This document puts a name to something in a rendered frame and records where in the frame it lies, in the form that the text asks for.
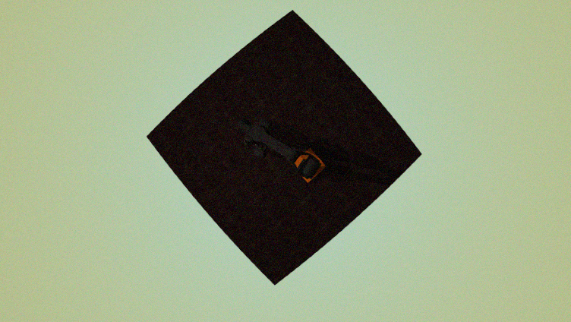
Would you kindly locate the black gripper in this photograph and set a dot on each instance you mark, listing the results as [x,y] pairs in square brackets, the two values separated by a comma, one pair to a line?
[261,150]

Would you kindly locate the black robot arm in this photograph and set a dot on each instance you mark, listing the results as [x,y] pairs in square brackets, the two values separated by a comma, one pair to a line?
[256,133]

